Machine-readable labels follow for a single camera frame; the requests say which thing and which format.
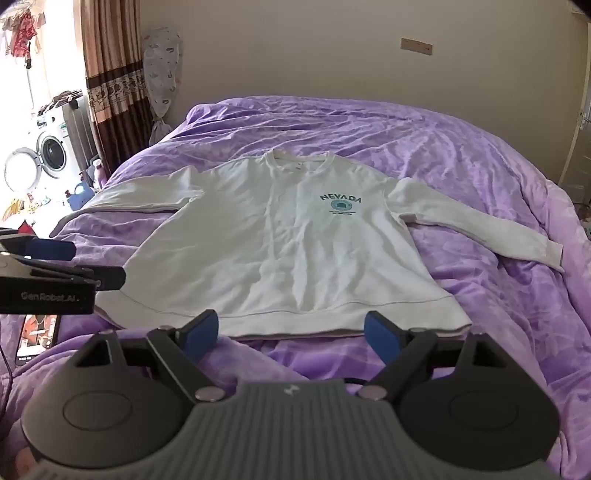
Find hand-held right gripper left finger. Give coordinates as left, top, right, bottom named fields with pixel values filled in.
left=76, top=310, right=227, bottom=403

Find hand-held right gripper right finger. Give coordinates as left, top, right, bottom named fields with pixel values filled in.
left=360, top=311, right=506, bottom=402

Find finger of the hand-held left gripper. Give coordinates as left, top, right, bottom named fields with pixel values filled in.
left=69, top=267, right=127, bottom=291
left=24, top=236, right=77, bottom=259

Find white printed sweatshirt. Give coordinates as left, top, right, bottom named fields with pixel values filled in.
left=48, top=148, right=566, bottom=340

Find hanging colourful clothes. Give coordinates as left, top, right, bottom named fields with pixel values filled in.
left=0, top=7, right=49, bottom=70

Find black smartphone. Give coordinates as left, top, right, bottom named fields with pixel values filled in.
left=14, top=314, right=62, bottom=367

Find blue detergent bottle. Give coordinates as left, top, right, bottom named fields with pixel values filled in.
left=65, top=182, right=92, bottom=209

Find white washing machine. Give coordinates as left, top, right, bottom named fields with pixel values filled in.
left=4, top=104, right=98, bottom=204

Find dark cloth pile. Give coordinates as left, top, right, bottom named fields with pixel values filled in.
left=38, top=90, right=88, bottom=116

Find brown patterned curtain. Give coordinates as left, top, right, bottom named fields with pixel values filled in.
left=78, top=0, right=155, bottom=185

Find purple floral blanket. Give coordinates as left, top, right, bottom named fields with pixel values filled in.
left=0, top=96, right=591, bottom=480

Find patterned white curtain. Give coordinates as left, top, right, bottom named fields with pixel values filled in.
left=142, top=27, right=183, bottom=145

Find thin black cable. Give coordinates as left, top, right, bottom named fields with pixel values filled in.
left=0, top=344, right=14, bottom=418

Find white furniture frame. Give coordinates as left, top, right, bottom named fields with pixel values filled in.
left=556, top=0, right=591, bottom=206

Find wooden wall plate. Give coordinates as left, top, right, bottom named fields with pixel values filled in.
left=400, top=38, right=435, bottom=57

